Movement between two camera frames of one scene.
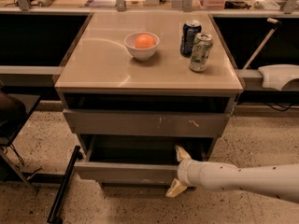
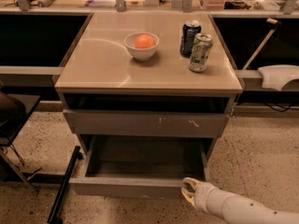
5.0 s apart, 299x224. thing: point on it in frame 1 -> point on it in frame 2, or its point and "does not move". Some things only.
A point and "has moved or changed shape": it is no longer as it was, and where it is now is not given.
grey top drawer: [166, 123] does not move
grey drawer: [136, 161] has moved or changed shape
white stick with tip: [263, 44] does not move
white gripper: [183, 172] -> [206, 194]
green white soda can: [201, 52] does not move
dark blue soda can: [191, 29] does not move
